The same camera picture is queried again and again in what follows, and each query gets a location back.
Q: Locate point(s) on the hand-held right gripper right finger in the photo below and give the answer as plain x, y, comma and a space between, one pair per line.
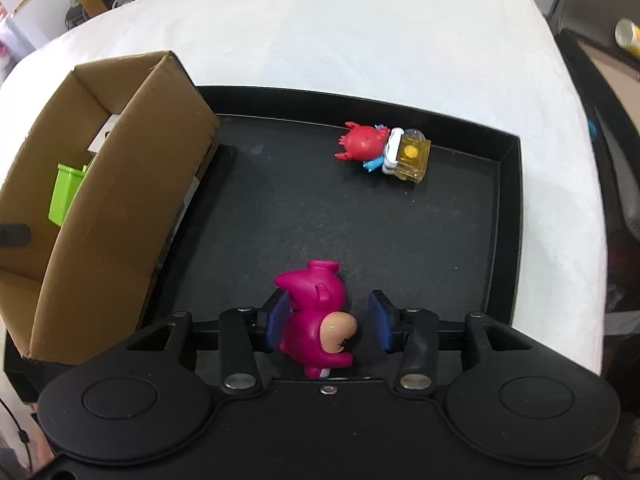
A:
380, 322

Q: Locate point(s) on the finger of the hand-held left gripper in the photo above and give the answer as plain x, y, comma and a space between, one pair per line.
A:
12, 235

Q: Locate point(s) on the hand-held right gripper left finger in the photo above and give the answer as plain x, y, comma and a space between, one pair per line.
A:
277, 322

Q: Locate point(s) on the pink doll figurine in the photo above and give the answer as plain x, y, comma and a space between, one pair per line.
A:
315, 310

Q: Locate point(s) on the black tray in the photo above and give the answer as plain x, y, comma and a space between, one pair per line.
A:
300, 210

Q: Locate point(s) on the brown cardboard box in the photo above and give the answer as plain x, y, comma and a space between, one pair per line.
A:
125, 210

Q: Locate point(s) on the green toy bin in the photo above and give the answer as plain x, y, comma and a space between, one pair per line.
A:
65, 190

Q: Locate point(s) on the white card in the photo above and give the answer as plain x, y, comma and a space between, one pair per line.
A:
102, 135

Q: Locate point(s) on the clear yellow toy block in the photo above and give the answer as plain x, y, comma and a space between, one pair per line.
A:
411, 156

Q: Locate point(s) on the red toy figurine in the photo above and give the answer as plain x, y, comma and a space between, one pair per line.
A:
360, 142

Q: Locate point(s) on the white tablecloth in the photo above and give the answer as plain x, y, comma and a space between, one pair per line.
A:
350, 35

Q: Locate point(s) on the yellow label bottle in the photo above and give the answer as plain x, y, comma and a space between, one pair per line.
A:
629, 35

